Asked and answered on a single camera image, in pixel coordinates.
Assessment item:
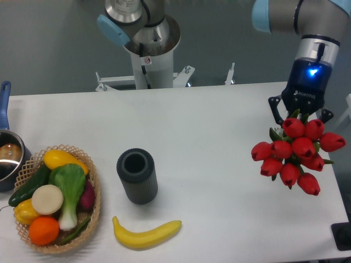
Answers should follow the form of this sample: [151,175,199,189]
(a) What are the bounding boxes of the blue handled saucepan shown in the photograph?
[1,81,31,192]

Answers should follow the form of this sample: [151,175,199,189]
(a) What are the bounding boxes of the yellow bell pepper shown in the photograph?
[14,198,41,225]

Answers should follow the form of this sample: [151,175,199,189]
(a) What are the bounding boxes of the green cucumber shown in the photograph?
[8,164,51,207]

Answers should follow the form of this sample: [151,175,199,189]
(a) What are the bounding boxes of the dark grey ribbed vase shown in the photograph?
[116,148,158,204]

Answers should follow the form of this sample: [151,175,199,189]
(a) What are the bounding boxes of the beige round disc food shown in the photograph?
[31,185,64,215]

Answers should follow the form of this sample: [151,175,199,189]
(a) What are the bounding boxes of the orange fruit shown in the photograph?
[29,216,60,246]

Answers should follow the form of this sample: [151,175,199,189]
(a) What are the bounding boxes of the red tulip bouquet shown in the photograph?
[251,110,347,196]

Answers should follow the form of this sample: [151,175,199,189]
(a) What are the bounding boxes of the yellow squash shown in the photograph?
[43,150,89,175]

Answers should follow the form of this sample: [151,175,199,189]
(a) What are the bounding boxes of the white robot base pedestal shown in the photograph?
[95,43,236,92]

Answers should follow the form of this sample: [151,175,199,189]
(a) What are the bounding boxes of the woven wicker basket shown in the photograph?
[14,145,101,254]

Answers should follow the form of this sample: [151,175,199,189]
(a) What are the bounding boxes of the white frame at right edge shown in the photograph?
[334,94,351,130]

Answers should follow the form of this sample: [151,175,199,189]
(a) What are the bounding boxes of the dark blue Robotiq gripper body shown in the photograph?
[281,60,332,115]

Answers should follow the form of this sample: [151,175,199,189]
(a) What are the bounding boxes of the black device at table edge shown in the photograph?
[331,222,350,251]

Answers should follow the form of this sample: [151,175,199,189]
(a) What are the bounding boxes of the green bok choy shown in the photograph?
[49,164,86,231]

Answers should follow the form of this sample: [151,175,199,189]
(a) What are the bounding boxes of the yellow banana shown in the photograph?
[112,216,182,250]

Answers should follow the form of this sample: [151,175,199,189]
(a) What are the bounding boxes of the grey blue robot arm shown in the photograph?
[97,1,350,125]

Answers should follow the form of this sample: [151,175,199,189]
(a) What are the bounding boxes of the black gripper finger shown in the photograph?
[268,95,284,125]
[320,108,334,124]

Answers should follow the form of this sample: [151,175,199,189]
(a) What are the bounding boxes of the purple sweet potato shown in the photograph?
[78,180,95,211]

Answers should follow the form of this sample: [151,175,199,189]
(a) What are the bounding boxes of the green bean pod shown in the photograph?
[59,217,90,245]

